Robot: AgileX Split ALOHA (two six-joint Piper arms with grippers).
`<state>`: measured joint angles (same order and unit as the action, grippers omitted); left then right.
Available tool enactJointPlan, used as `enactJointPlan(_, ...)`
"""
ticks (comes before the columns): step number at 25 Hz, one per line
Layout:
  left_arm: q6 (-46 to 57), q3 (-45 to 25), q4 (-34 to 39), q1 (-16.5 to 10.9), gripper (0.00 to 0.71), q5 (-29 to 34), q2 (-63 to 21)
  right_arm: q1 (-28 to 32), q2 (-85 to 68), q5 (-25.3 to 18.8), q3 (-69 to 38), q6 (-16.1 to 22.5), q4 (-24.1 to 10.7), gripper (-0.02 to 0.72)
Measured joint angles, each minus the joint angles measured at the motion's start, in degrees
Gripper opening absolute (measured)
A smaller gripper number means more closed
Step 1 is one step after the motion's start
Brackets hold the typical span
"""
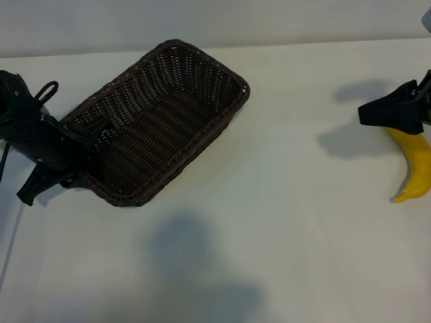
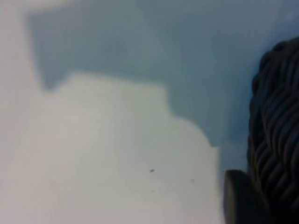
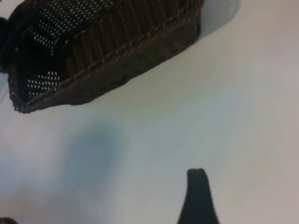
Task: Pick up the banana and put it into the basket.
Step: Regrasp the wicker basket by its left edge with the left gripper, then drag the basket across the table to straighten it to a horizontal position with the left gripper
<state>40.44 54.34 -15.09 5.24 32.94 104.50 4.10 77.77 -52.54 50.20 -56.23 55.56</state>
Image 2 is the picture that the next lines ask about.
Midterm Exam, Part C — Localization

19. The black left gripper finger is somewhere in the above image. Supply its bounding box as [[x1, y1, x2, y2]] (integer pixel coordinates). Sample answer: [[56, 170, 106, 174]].
[[223, 169, 271, 224]]

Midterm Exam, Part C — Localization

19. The dark brown woven basket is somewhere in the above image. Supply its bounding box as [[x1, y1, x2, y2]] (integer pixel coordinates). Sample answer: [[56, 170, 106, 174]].
[[247, 36, 299, 224]]

